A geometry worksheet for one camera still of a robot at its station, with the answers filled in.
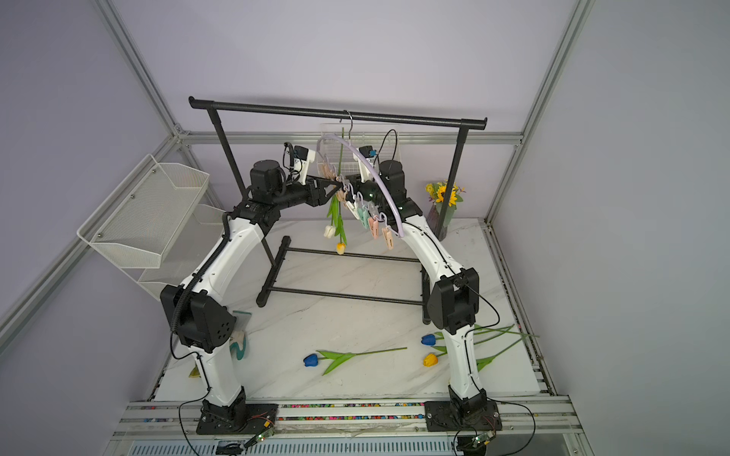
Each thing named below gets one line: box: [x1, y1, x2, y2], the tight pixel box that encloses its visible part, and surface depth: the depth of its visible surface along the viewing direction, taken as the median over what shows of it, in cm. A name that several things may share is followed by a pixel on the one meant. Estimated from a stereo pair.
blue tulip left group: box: [303, 346, 408, 377], surface depth 85 cm
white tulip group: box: [323, 193, 340, 239], surface depth 87 cm
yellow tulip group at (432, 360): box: [422, 351, 448, 367], surface depth 84 cm
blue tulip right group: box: [421, 331, 448, 353], surface depth 89 cm
